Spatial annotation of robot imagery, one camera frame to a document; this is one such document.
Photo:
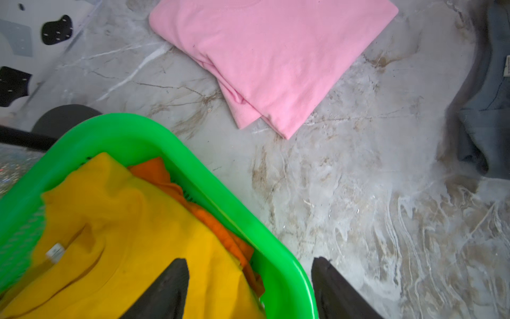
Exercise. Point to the grey-blue t-shirt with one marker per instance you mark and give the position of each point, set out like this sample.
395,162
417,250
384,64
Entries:
483,140

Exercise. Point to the green plastic basket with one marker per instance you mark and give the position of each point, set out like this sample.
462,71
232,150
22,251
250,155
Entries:
133,139

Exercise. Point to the yellow t-shirt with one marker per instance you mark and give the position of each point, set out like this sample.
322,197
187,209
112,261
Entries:
108,237

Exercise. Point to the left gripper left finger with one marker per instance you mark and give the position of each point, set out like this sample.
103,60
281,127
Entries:
166,297

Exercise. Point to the orange t-shirt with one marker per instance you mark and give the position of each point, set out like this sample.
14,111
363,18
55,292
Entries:
153,171

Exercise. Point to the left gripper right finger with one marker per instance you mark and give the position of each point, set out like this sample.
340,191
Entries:
335,297

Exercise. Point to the pink folded t-shirt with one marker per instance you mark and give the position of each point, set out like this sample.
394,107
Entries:
273,60

